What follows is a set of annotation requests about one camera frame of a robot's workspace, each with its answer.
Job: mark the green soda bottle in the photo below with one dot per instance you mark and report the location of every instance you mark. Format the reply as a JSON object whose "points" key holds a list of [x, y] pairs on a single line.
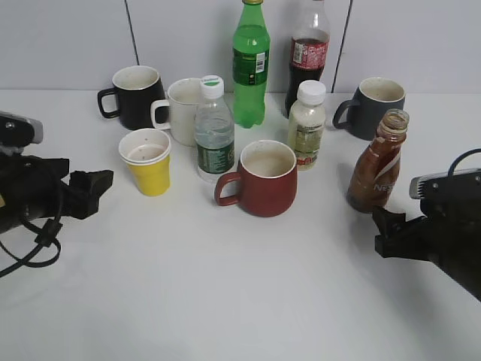
{"points": [[251, 55]]}

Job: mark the white ceramic mug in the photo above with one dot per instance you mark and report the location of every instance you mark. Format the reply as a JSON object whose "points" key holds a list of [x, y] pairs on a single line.
{"points": [[183, 98]]}

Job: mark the yellow paper cup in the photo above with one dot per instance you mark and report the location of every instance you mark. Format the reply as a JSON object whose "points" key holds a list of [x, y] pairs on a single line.
{"points": [[146, 152]]}

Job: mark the brown coffee bottle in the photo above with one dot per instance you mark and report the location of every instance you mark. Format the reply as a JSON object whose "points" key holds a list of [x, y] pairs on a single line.
{"points": [[378, 167]]}

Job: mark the black ceramic mug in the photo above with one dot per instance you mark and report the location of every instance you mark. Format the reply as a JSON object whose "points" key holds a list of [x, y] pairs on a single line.
{"points": [[135, 88]]}

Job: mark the clear water bottle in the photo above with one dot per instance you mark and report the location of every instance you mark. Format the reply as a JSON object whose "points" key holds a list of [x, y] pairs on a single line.
{"points": [[214, 131]]}

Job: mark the cola bottle red label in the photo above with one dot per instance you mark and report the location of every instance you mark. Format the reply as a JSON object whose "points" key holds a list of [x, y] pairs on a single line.
{"points": [[308, 50]]}

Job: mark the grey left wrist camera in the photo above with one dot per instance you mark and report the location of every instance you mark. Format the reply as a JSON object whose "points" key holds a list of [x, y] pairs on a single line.
{"points": [[18, 132]]}

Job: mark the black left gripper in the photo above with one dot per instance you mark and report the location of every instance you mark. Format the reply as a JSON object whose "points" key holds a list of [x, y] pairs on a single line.
{"points": [[32, 188]]}

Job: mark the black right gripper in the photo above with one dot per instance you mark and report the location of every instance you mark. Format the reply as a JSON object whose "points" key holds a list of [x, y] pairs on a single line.
{"points": [[449, 231]]}

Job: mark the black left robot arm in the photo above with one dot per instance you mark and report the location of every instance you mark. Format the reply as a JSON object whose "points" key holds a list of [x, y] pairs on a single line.
{"points": [[33, 187]]}

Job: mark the red ceramic mug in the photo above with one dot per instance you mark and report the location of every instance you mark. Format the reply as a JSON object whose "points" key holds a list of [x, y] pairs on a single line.
{"points": [[265, 182]]}

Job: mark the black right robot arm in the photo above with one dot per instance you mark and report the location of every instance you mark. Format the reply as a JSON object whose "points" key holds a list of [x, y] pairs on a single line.
{"points": [[467, 275]]}

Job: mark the white milk drink bottle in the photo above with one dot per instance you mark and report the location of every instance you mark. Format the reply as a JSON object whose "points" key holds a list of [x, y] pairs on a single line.
{"points": [[307, 118]]}

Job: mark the dark grey ceramic mug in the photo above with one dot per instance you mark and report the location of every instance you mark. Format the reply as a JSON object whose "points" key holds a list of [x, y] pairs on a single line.
{"points": [[361, 114]]}

